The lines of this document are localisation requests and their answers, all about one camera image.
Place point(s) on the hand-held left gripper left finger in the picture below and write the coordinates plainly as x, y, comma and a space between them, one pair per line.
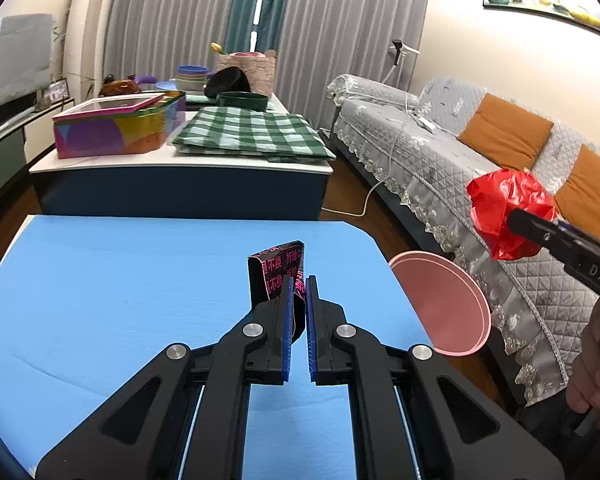
287, 340

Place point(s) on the grey quilted sofa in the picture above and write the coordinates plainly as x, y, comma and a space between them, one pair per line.
430, 170

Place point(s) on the standing air conditioner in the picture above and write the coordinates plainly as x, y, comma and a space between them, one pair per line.
92, 35

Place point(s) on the colourful tin box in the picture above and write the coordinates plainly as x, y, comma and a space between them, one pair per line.
110, 130

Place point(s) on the black wrapper pink print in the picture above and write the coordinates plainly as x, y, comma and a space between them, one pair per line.
275, 270

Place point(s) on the grey television dust cover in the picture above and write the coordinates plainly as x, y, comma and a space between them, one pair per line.
20, 55

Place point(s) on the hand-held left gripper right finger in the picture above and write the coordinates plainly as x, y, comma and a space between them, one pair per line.
311, 345

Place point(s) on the pink lace basket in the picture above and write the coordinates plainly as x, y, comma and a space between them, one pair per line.
262, 70

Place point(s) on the red plastic bag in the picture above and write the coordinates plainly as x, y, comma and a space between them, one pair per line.
495, 200

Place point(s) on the stack of coloured bowls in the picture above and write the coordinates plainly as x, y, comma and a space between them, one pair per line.
191, 77

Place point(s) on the blue mat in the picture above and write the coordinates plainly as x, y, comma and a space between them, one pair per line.
105, 285

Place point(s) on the orange cushion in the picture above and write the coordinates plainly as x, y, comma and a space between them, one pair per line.
505, 132
590, 190

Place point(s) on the person's right hand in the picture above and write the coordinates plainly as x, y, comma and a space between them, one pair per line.
587, 375

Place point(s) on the black hat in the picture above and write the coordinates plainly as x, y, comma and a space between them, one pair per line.
227, 82

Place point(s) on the green checked cloth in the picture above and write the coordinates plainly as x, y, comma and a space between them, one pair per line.
250, 132

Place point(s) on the white power adapter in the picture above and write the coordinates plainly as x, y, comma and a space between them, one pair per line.
426, 124

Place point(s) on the dark television cabinet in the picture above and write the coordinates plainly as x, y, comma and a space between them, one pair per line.
0, 160

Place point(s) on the teal curtain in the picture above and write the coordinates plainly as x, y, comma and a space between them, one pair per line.
250, 5

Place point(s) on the yellow flower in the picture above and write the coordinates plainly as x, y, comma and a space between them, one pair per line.
216, 48

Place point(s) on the pink plastic basin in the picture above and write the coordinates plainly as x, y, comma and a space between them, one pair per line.
440, 300

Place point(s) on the white top coffee table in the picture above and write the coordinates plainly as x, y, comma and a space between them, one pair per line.
180, 190

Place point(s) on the small photo frame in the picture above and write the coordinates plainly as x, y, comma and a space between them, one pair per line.
54, 94

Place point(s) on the brown teapot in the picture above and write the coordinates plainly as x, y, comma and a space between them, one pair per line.
119, 86

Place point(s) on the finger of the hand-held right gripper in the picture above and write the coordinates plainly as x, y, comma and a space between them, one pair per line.
582, 236
535, 230

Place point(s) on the grey curtain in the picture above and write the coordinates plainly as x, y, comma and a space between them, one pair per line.
170, 15
355, 35

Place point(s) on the blue plastic plate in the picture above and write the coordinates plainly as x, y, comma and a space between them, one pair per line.
170, 86

